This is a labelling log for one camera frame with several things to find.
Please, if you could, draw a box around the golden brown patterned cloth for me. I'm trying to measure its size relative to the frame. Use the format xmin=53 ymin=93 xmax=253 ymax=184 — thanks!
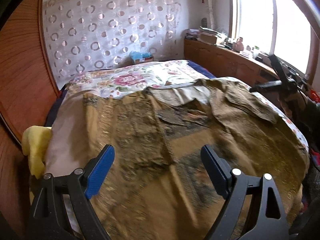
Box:
xmin=45 ymin=79 xmax=309 ymax=239

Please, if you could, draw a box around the pink figurine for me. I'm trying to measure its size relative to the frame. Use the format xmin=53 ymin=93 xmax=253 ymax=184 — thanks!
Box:
xmin=233 ymin=37 xmax=244 ymax=53

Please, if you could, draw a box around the window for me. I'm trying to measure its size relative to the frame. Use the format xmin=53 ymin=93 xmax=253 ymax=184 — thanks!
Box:
xmin=229 ymin=0 xmax=319 ymax=89

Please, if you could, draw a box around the wooden side cabinet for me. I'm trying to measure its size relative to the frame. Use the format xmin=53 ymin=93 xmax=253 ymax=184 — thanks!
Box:
xmin=184 ymin=39 xmax=278 ymax=87

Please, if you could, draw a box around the yellow cloth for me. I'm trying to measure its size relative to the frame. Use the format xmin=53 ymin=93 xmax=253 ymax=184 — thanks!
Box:
xmin=21 ymin=126 xmax=52 ymax=179

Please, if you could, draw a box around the navy blue blanket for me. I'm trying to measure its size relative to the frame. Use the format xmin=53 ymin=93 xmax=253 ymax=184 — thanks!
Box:
xmin=187 ymin=60 xmax=216 ymax=79

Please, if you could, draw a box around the stack of books and boxes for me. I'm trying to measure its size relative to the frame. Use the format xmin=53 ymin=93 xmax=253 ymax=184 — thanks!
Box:
xmin=185 ymin=27 xmax=227 ymax=45

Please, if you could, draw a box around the wooden wardrobe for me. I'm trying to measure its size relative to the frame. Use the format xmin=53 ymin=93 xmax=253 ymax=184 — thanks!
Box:
xmin=1 ymin=0 xmax=59 ymax=239

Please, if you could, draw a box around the blue tissue box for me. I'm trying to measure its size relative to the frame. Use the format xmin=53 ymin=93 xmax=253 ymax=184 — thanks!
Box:
xmin=130 ymin=51 xmax=154 ymax=64

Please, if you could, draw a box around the floral quilt bedspread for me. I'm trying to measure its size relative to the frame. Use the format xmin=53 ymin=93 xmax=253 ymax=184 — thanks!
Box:
xmin=65 ymin=60 xmax=309 ymax=150

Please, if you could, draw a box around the circle patterned sheer curtain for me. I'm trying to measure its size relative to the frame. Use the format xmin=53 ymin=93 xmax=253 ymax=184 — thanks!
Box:
xmin=43 ymin=0 xmax=181 ymax=88

